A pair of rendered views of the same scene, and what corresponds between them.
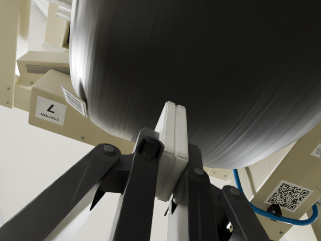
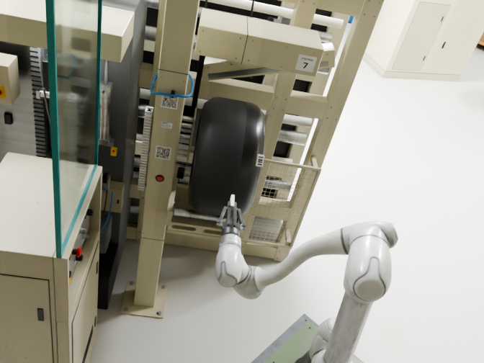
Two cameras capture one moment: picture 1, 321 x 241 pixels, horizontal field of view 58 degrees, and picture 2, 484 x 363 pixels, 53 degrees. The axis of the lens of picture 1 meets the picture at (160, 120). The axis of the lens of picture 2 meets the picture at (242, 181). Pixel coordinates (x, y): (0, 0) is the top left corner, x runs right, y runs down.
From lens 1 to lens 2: 2.13 m
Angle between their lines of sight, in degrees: 71
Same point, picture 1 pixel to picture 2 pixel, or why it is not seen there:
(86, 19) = (252, 189)
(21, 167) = not seen: outside the picture
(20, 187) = not seen: outside the picture
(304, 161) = (172, 119)
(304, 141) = (177, 128)
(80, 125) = (287, 56)
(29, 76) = (328, 57)
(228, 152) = (214, 164)
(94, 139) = (279, 47)
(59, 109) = (299, 65)
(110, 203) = not seen: outside the picture
